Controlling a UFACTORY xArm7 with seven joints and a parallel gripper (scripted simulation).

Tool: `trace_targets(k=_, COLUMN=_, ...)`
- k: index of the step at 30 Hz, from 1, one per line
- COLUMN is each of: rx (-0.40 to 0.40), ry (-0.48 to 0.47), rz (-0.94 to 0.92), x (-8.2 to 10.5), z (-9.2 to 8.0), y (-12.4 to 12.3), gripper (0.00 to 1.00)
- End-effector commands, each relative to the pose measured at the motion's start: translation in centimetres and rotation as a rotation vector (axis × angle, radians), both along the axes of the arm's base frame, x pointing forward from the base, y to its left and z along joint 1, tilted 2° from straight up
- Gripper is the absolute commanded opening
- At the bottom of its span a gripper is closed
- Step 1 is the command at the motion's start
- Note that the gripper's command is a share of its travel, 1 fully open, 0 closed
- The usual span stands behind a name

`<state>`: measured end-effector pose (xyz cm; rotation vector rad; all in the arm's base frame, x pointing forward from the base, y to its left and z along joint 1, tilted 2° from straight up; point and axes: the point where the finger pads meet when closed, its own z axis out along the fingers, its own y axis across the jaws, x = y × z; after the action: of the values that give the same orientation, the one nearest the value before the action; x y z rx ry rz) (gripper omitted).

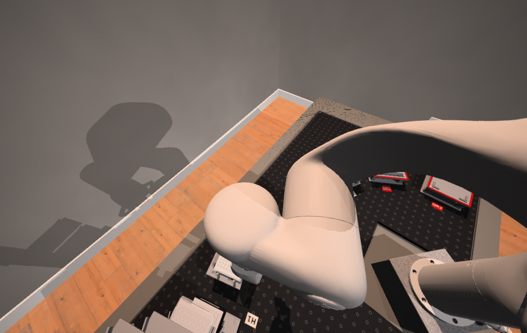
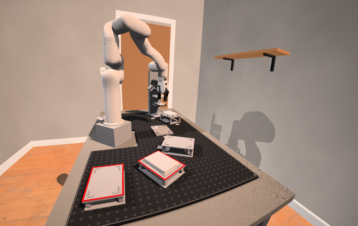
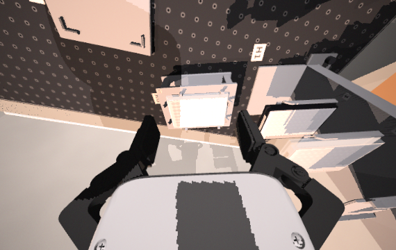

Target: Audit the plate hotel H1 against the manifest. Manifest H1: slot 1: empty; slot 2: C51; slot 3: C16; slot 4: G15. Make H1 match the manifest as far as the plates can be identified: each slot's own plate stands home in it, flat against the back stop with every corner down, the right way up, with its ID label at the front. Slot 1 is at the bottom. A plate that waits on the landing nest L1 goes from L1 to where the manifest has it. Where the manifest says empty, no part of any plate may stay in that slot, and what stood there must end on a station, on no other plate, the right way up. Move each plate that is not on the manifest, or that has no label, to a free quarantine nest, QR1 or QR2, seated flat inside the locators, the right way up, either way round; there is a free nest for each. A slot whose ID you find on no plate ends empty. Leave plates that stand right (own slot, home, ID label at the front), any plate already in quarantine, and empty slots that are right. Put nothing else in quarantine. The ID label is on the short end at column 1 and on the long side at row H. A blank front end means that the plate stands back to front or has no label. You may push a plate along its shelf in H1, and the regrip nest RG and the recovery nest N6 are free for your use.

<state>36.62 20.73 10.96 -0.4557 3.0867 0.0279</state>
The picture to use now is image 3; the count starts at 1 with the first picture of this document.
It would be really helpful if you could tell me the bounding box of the pale pink flat plate with corner brackets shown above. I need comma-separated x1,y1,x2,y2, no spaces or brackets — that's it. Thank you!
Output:
45,0,152,56

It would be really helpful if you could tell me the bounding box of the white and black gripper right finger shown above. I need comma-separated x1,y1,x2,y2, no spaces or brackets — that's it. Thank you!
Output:
235,110,345,250

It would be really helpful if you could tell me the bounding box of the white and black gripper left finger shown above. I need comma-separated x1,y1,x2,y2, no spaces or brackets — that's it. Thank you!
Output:
58,115,160,250

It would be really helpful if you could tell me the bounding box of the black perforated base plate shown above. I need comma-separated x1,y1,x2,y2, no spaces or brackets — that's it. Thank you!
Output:
0,0,396,138

